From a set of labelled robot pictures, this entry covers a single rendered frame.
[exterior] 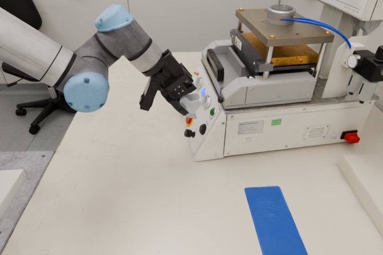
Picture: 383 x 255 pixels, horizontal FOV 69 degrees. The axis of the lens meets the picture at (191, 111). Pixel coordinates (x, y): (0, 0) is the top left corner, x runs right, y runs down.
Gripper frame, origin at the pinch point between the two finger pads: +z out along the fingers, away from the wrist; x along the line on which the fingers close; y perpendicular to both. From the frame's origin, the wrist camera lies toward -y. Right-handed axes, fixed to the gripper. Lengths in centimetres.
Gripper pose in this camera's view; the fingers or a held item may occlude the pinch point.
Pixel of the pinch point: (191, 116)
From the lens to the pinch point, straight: 79.4
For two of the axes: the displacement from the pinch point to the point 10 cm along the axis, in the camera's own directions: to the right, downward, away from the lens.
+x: -1.6, -5.7, 8.1
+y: 8.1, -5.5, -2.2
